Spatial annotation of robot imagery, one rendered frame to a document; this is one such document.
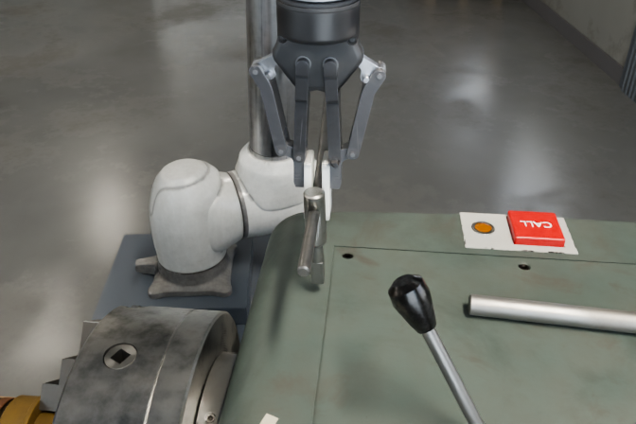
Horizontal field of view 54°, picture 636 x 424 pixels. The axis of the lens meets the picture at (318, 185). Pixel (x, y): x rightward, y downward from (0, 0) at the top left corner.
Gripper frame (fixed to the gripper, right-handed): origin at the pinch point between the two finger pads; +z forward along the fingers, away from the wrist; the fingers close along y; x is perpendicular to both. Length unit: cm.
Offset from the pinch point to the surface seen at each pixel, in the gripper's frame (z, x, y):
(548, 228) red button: 10.6, -9.6, -27.8
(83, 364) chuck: 13.7, 14.4, 22.3
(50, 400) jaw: 24.8, 10.7, 30.2
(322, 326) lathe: 11.8, 8.6, -1.3
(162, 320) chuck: 14.4, 6.9, 16.7
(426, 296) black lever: -2.2, 18.7, -10.2
